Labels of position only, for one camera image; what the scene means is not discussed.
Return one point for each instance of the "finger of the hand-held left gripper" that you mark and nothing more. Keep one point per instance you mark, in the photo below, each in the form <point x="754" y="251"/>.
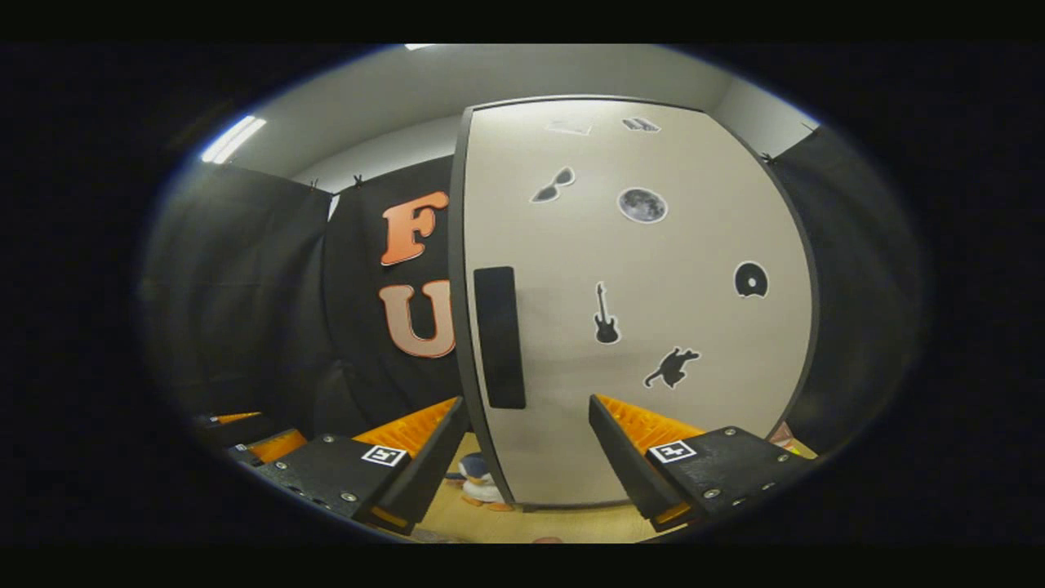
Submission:
<point x="237" y="429"/>
<point x="245" y="454"/>

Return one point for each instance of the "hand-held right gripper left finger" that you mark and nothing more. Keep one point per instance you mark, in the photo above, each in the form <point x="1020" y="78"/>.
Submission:
<point x="429" y="469"/>

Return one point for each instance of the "black backdrop cloth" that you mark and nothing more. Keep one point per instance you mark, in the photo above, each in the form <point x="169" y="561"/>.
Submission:
<point x="245" y="286"/>

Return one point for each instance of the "penguin plush toy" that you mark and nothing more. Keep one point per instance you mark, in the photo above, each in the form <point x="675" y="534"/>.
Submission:
<point x="482" y="490"/>

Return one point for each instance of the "yellow book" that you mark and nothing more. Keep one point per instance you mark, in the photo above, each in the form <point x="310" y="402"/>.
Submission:
<point x="800" y="449"/>

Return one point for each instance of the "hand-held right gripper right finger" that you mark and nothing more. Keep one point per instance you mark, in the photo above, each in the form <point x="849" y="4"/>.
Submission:
<point x="624" y="457"/>

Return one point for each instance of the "grey cabinet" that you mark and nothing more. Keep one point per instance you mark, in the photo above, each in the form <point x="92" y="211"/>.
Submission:
<point x="455" y="245"/>

